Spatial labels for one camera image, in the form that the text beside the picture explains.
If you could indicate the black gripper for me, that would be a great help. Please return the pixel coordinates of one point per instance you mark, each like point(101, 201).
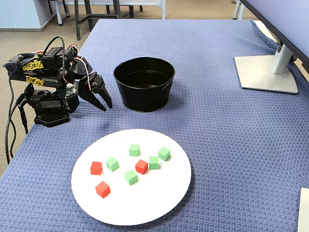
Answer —
point(94, 90)

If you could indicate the green cube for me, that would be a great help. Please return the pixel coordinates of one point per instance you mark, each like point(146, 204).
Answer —
point(164, 154)
point(134, 151)
point(112, 164)
point(153, 163)
point(131, 178)

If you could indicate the red cube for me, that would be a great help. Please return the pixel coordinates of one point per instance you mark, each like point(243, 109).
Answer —
point(102, 190)
point(96, 168)
point(141, 167)

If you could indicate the white round plate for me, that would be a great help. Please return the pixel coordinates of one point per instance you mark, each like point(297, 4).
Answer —
point(144, 205)

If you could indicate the black metal bucket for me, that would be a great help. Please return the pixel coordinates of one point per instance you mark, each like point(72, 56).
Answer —
point(144, 99)

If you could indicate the black controller board holder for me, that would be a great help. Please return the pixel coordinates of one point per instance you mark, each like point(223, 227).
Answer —
point(29, 90)

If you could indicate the light grey chair leg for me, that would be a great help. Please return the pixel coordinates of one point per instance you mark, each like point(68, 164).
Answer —
point(59, 17)

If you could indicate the dark chair legs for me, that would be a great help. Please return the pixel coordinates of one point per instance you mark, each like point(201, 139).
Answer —
point(131, 9)

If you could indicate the light grey table leg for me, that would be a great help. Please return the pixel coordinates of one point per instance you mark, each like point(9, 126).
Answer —
point(163, 10)

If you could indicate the blue woven tablecloth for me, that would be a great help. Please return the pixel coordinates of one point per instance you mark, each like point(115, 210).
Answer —
point(217, 135)

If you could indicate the white furniture legs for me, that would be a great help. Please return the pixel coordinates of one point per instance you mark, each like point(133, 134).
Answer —
point(236, 10)

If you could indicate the silver monitor stand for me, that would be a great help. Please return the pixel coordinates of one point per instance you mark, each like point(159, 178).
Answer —
point(263, 77)

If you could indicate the computer monitor screen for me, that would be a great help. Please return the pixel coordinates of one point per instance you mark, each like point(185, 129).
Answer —
point(289, 14)

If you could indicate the white flat board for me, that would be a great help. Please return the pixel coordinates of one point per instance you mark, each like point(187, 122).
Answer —
point(304, 210)

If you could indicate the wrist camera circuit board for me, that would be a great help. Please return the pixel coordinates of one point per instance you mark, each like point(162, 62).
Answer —
point(72, 91)

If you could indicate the dark grey table frame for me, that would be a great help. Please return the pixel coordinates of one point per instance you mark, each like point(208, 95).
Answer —
point(77, 26)

